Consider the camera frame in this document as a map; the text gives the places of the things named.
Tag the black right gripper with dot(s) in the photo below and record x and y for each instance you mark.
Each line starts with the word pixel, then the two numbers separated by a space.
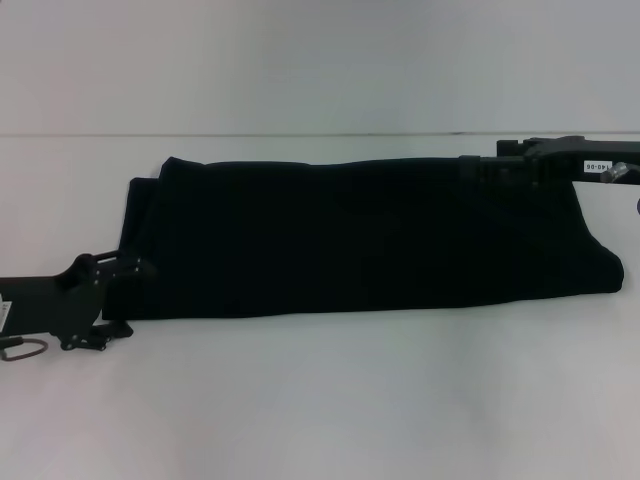
pixel 580 160

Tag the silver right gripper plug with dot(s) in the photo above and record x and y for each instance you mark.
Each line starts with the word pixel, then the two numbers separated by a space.
pixel 620 172

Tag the black shirt with FREE print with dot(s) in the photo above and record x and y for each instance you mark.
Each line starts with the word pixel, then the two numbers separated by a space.
pixel 350 240

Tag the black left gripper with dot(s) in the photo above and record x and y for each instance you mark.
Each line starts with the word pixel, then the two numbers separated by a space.
pixel 55 300

